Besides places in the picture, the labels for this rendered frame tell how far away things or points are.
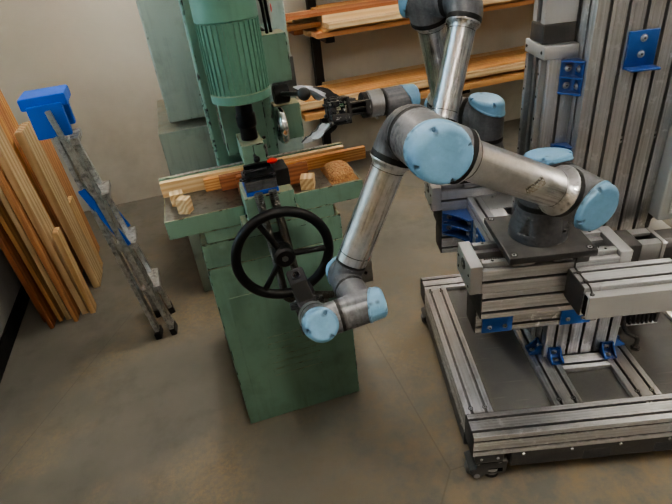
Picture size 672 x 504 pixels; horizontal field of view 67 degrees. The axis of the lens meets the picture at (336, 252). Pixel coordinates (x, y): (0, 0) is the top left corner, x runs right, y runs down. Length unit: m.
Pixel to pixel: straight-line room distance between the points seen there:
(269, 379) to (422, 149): 1.21
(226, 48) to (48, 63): 2.52
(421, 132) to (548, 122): 0.64
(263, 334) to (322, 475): 0.52
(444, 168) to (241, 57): 0.73
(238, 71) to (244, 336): 0.85
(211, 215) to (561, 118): 1.01
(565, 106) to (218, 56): 0.94
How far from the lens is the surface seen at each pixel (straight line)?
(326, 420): 2.03
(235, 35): 1.48
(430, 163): 0.97
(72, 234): 3.02
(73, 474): 2.21
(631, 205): 1.71
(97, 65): 3.88
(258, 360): 1.86
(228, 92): 1.52
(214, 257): 1.60
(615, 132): 1.58
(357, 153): 1.73
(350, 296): 1.14
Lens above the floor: 1.55
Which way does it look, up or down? 32 degrees down
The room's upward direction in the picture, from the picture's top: 7 degrees counter-clockwise
